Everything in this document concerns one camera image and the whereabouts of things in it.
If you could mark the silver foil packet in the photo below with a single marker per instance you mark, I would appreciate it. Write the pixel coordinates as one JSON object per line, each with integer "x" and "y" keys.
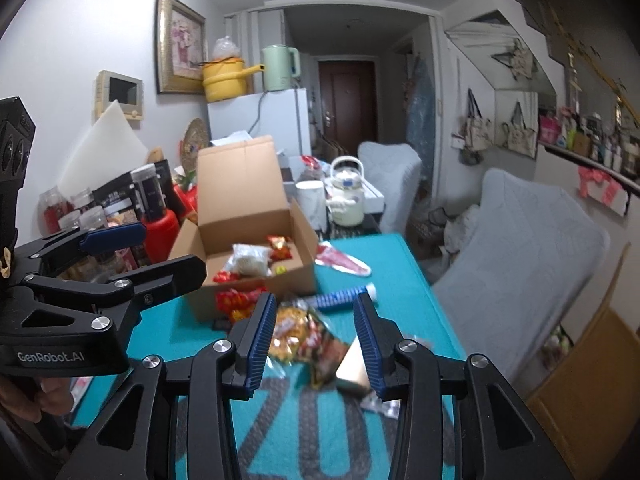
{"x": 382, "y": 405}

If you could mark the round woven plate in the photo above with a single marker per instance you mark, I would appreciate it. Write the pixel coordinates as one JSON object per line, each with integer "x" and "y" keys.
{"x": 195, "y": 142}

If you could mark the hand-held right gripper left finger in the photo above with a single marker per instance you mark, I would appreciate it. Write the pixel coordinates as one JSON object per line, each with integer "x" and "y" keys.
{"x": 260, "y": 340}

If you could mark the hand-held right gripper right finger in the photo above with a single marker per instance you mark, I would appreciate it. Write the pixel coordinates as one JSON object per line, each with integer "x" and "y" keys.
{"x": 370, "y": 345}

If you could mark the large red snack packet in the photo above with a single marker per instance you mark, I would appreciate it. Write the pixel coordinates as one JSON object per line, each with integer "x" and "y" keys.
{"x": 235, "y": 302}

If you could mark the small red candy packet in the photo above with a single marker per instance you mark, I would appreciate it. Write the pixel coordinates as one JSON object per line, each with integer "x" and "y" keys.
{"x": 279, "y": 247}

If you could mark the white grey snack packet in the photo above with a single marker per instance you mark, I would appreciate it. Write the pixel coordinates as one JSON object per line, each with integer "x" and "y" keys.
{"x": 247, "y": 260}

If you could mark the pale green electric kettle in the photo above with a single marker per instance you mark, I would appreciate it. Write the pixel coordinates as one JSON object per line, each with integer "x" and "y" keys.
{"x": 280, "y": 67}

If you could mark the flat white box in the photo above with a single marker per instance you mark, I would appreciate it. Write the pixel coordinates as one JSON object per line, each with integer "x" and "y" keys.
{"x": 374, "y": 197}

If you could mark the person's left hand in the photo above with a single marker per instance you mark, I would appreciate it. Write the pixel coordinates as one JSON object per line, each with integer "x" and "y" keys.
{"x": 50, "y": 392}

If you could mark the brown cardboard sheet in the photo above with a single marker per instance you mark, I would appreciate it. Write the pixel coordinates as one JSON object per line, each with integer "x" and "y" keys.
{"x": 595, "y": 390}

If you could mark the cluster of clear spice jars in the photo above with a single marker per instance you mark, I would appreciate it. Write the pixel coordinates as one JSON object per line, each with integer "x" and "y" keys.
{"x": 150, "y": 190}

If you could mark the pink ribbon bow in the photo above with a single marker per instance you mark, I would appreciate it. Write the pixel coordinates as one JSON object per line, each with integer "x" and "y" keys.
{"x": 600, "y": 182}

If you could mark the small gold carton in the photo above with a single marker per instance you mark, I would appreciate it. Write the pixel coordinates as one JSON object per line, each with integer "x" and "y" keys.
{"x": 352, "y": 367}

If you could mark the dark brown snack packet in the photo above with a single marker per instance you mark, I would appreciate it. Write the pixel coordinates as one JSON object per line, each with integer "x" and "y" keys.
{"x": 325, "y": 355}

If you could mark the white mini fridge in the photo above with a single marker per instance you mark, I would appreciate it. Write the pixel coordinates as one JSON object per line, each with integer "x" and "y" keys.
{"x": 280, "y": 120}

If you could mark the red plastic canister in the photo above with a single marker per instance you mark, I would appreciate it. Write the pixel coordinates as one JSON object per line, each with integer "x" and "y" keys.
{"x": 162, "y": 235}

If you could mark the white foam board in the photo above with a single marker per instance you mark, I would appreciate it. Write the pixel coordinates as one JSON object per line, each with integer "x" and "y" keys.
{"x": 110, "y": 145}

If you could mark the clear waffle packet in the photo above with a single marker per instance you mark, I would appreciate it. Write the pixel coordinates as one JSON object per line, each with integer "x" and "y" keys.
{"x": 290, "y": 335}

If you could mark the beige tote bag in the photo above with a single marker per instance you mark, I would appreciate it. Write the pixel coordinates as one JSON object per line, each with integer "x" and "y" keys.
{"x": 477, "y": 132}

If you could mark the gold framed picture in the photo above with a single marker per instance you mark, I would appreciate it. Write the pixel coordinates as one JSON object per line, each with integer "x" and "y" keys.
{"x": 182, "y": 42}

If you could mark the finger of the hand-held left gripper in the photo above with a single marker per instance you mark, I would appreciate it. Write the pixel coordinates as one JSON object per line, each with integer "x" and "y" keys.
{"x": 165, "y": 280}
{"x": 115, "y": 237}

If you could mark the red plastic bag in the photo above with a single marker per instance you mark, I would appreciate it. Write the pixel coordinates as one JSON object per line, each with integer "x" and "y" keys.
{"x": 312, "y": 166}

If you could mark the bubble wrapped panel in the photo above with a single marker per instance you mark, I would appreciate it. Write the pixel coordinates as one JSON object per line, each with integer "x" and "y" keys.
{"x": 420, "y": 105}

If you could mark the pink and white packet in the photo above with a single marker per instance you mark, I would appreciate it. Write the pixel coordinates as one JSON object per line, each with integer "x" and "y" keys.
{"x": 340, "y": 260}

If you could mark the white mug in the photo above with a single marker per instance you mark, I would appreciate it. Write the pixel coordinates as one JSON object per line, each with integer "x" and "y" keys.
{"x": 310, "y": 205}

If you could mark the dark brown door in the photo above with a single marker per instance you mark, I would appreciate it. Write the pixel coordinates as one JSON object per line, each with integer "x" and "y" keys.
{"x": 347, "y": 100}

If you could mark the cream wall intercom panel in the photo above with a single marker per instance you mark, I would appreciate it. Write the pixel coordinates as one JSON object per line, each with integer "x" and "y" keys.
{"x": 120, "y": 95}

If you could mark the large grey covered chair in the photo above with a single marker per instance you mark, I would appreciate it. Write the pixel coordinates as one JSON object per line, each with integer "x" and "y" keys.
{"x": 520, "y": 260}

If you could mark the brown cardboard box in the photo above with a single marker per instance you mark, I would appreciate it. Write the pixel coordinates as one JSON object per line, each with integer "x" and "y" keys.
{"x": 300, "y": 275}

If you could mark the row of assorted bottles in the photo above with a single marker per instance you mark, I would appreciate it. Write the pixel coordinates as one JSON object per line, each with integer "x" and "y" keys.
{"x": 595, "y": 140}

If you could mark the blue tube with white cap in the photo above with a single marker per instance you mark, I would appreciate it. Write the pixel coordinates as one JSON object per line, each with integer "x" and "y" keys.
{"x": 340, "y": 296}

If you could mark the yellow enamel pot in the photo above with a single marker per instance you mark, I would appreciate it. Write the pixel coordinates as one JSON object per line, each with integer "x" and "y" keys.
{"x": 225, "y": 82}

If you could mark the black printed gift box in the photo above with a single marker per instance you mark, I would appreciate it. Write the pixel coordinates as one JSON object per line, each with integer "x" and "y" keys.
{"x": 120, "y": 195}

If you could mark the clear plastic bag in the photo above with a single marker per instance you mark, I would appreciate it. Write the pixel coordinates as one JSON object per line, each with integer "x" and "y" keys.
{"x": 227, "y": 47}

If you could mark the small grey covered chair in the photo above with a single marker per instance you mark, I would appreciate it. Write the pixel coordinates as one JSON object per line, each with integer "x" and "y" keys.
{"x": 392, "y": 180}

